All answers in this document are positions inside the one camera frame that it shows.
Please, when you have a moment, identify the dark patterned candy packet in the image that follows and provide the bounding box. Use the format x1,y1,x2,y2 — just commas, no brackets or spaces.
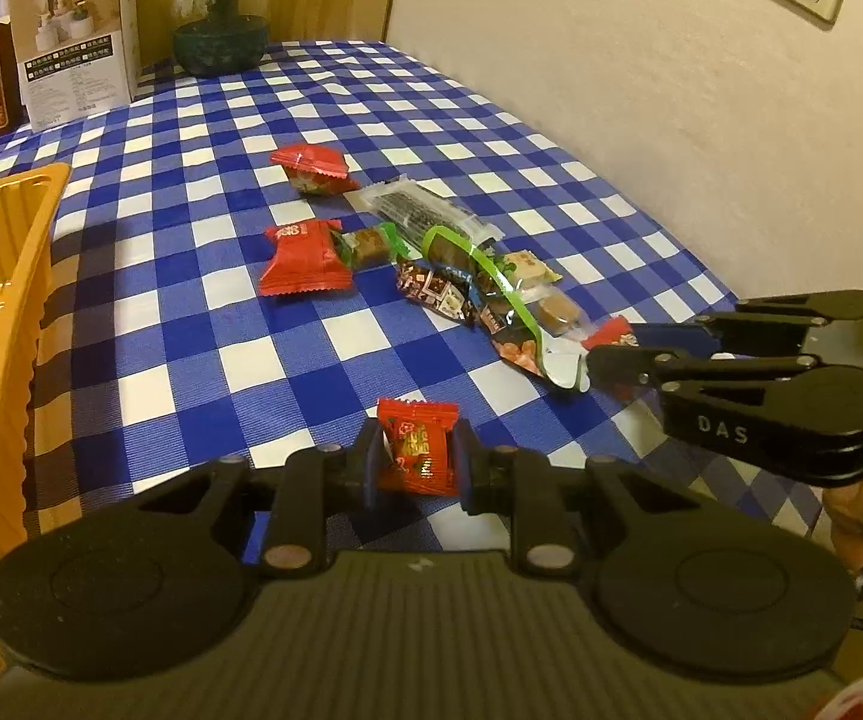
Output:
395,260,477,327

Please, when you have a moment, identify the green candy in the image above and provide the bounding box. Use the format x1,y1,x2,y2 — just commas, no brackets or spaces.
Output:
332,221,420,271

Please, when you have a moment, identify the white product box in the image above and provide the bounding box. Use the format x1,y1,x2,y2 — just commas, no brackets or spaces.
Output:
8,0,140,132

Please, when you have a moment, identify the small red candy packet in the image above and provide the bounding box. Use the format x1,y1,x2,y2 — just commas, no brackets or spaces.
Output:
376,398,459,497

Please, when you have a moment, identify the pale pastry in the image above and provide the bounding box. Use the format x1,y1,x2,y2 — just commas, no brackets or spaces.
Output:
495,250,562,289

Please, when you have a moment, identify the brown caramel candy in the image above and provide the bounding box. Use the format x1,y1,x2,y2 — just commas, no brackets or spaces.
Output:
532,293,589,337

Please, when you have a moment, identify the blue white checkered tablecloth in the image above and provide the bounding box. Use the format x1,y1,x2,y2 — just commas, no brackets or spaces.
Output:
0,41,817,535

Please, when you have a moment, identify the red snack packet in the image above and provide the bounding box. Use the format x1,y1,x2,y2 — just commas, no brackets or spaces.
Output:
259,220,353,298

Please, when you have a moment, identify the green glass jar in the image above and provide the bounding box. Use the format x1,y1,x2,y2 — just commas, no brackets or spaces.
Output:
171,0,271,78

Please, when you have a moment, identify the clear seaweed snack packet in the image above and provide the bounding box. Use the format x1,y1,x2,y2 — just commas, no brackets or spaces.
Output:
345,177,505,247

